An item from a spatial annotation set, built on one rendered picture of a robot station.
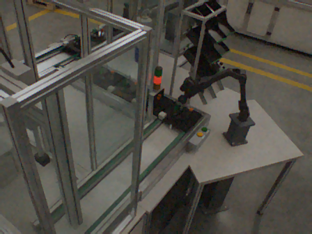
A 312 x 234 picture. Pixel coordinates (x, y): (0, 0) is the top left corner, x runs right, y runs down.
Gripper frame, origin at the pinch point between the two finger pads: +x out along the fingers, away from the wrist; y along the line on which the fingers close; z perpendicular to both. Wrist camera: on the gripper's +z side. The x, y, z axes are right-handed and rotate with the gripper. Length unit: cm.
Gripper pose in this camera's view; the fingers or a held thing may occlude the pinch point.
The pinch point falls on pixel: (182, 97)
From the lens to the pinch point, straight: 214.1
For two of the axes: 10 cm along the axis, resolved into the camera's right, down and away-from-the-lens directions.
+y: -5.5, 5.1, -6.6
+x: -5.8, 3.4, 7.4
